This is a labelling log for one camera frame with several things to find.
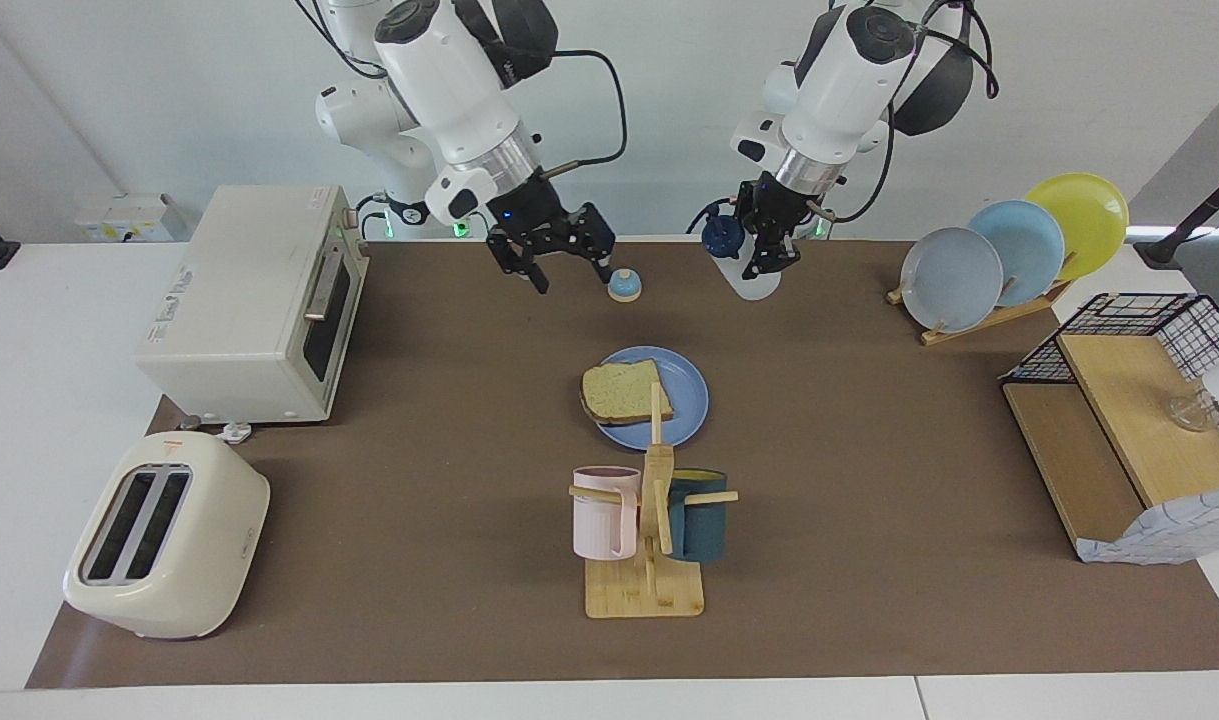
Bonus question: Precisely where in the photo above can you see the brown table mat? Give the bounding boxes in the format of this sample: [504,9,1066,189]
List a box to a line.
[26,238,1219,689]

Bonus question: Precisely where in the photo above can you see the dark teal mug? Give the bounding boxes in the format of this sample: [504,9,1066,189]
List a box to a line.
[666,469,729,563]

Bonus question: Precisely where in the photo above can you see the squeeze bottle with blue cap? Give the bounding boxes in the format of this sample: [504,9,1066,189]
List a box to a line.
[702,212,785,301]

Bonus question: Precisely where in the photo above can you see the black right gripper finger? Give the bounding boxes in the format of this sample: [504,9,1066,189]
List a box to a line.
[567,203,617,286]
[487,232,552,296]

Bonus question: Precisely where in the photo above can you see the black wire basket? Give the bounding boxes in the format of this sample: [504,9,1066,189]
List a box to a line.
[999,292,1219,471]

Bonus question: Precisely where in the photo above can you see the pink mug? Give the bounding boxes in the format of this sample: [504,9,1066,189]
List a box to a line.
[572,466,643,561]

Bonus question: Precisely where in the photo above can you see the bread slice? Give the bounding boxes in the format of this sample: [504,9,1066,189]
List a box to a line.
[579,359,676,428]

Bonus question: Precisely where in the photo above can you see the white patterned cloth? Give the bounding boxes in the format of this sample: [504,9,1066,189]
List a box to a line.
[1076,488,1219,567]

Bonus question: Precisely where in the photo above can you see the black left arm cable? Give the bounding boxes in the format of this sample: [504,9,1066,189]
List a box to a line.
[909,0,1000,101]

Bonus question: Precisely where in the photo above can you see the grey plate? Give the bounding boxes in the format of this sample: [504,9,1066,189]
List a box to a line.
[900,227,1005,334]

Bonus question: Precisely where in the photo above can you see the white wall outlet box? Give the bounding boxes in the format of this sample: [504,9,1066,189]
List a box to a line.
[74,193,175,243]

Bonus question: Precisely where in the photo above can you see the light blue plate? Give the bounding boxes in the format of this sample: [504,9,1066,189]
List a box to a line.
[967,199,1067,307]

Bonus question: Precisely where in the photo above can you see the white toaster oven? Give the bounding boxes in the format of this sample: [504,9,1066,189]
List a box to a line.
[134,184,370,425]

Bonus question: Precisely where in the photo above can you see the wooden mug tree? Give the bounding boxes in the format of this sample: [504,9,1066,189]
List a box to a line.
[569,381,740,619]

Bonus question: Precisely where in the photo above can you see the wooden shelf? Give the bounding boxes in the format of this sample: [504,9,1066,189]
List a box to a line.
[1001,332,1219,563]

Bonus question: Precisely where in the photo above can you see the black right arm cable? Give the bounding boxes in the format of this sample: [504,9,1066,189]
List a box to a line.
[544,48,630,181]

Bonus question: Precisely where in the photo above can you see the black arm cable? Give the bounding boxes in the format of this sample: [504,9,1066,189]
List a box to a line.
[544,48,630,181]
[909,0,1000,101]

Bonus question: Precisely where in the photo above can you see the yellow plate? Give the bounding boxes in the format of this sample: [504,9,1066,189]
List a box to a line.
[1025,172,1130,283]

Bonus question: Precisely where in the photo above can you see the wooden plate rack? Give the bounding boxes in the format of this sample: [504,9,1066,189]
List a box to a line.
[887,250,1078,347]

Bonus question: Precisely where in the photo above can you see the clear glass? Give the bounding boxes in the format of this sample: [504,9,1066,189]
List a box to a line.
[1165,388,1219,433]

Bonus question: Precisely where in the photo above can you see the cream toaster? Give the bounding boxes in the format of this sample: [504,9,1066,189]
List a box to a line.
[63,414,271,641]

